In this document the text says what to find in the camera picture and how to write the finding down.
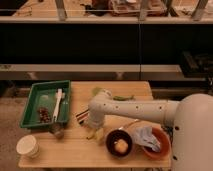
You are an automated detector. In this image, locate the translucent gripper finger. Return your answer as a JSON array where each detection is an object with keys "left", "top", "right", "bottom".
[
  {"left": 86, "top": 129, "right": 96, "bottom": 140},
  {"left": 96, "top": 128, "right": 104, "bottom": 144}
]

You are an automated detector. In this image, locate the yellow banana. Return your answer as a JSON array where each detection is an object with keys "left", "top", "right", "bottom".
[{"left": 86, "top": 127, "right": 105, "bottom": 145}]

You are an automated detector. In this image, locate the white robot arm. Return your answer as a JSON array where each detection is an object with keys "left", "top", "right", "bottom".
[{"left": 88, "top": 89, "right": 213, "bottom": 171}]

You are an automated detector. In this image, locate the small dark metal cup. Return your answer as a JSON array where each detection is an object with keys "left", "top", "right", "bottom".
[{"left": 51, "top": 124, "right": 64, "bottom": 139}]

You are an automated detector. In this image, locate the white paper cup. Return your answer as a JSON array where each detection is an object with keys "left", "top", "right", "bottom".
[{"left": 16, "top": 135, "right": 39, "bottom": 158}]

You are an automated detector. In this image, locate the striped black white object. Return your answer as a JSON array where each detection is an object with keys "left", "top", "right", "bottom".
[{"left": 76, "top": 110, "right": 89, "bottom": 125}]

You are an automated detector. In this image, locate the dark brown bowl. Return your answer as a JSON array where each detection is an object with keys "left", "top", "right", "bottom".
[{"left": 106, "top": 130, "right": 132, "bottom": 157}]

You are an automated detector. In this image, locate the yellow round fruit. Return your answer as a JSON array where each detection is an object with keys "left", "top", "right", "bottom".
[{"left": 115, "top": 139, "right": 128, "bottom": 153}]

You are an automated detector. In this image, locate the light green round object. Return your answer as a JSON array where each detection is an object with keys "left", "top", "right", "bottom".
[{"left": 92, "top": 87, "right": 102, "bottom": 97}]

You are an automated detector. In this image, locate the green pepper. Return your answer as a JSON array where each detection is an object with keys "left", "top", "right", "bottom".
[{"left": 113, "top": 95, "right": 134, "bottom": 101}]

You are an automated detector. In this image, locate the metal spoon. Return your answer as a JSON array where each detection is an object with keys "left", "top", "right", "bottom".
[{"left": 118, "top": 119, "right": 140, "bottom": 130}]

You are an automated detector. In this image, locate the crumpled grey cloth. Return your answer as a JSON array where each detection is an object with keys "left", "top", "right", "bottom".
[{"left": 133, "top": 126, "right": 161, "bottom": 152}]

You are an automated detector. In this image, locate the white brush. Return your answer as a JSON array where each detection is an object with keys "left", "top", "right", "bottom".
[{"left": 52, "top": 89, "right": 64, "bottom": 122}]

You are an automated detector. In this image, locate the red grapes bunch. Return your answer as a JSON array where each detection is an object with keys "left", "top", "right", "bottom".
[{"left": 37, "top": 107, "right": 50, "bottom": 123}]

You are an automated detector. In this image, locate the green plastic tray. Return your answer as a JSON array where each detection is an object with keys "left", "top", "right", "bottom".
[{"left": 20, "top": 80, "right": 71, "bottom": 129}]

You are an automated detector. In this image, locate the orange bowl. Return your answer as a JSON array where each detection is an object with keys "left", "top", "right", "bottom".
[{"left": 142, "top": 128, "right": 170, "bottom": 160}]

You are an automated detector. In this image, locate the black box on shelf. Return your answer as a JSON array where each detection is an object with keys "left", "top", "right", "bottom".
[{"left": 179, "top": 51, "right": 213, "bottom": 78}]

